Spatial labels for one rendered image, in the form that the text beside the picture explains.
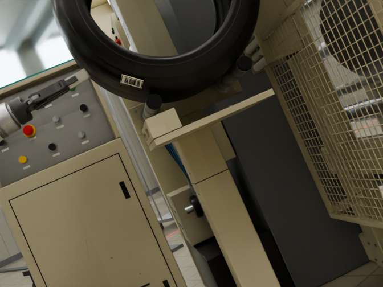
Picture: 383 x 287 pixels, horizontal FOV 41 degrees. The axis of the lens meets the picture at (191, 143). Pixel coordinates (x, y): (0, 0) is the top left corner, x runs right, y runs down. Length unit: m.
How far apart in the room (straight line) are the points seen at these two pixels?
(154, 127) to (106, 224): 0.81
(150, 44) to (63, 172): 0.66
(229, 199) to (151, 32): 0.65
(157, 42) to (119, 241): 0.83
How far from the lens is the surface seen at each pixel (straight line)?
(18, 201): 2.16
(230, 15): 1.44
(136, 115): 1.75
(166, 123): 1.40
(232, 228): 1.81
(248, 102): 1.44
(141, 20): 1.84
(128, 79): 1.38
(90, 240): 2.13
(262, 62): 1.85
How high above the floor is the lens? 0.75
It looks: level
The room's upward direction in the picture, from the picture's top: 24 degrees counter-clockwise
